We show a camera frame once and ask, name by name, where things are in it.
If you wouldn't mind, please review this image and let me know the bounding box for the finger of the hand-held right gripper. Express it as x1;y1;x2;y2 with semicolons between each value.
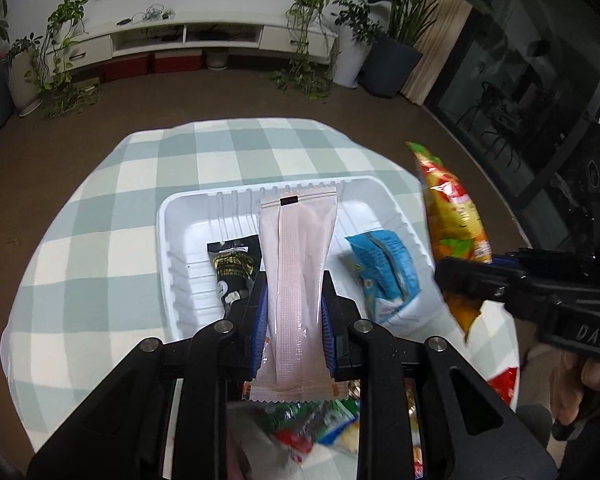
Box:
434;257;527;311
492;247;597;272

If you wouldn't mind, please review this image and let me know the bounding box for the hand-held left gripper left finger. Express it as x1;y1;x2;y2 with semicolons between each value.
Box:
30;272;271;480

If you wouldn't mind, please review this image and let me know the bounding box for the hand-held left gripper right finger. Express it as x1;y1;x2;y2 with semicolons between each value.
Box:
322;270;562;480

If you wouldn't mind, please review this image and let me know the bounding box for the pale pink snack packet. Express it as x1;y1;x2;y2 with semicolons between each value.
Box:
243;187;342;403

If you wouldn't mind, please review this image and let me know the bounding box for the yellow red snack packet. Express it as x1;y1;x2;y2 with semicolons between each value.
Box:
405;141;495;346

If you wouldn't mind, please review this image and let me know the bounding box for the white plastic tray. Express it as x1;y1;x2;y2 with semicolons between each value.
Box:
156;176;438;341

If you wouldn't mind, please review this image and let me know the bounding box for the person's right hand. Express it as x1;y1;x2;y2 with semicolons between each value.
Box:
550;351;600;426

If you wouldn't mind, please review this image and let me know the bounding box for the black snack packet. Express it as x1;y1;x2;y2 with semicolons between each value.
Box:
206;234;263;318

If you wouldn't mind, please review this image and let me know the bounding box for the blue and white snack packet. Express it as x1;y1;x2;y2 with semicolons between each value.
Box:
344;229;423;326

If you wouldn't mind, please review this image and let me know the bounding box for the pile of mixed snack packets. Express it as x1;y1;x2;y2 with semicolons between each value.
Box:
225;380;426;480

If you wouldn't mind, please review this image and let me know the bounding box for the shiny red snack packet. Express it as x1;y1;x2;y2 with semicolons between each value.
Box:
487;366;520;408

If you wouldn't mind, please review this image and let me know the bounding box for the green white checked tablecloth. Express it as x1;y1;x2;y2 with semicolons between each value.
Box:
0;117;523;480

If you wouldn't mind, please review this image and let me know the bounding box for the dark glass sliding door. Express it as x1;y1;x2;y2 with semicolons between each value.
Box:
425;0;600;261

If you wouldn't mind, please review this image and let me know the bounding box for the tall broadleaf plant dark pot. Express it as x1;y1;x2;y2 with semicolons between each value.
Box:
357;0;481;98

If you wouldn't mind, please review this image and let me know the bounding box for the beige curtain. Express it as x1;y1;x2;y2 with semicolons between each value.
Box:
402;0;491;106

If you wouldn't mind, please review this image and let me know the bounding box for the bushy plant tall white pot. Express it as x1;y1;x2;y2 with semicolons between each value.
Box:
332;0;386;88

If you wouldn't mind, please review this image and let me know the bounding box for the red storage box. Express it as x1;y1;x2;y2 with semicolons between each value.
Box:
102;55;148;81
153;51;203;73

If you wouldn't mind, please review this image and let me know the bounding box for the white television cabinet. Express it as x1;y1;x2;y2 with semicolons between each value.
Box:
55;7;341;78

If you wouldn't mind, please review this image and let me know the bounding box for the hanging vine plant on cabinet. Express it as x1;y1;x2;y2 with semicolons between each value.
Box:
272;0;338;103

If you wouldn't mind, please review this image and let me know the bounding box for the trailing vine plant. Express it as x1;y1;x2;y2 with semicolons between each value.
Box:
42;0;102;121

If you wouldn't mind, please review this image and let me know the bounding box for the tangle of cables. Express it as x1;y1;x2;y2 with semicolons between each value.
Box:
116;5;176;26

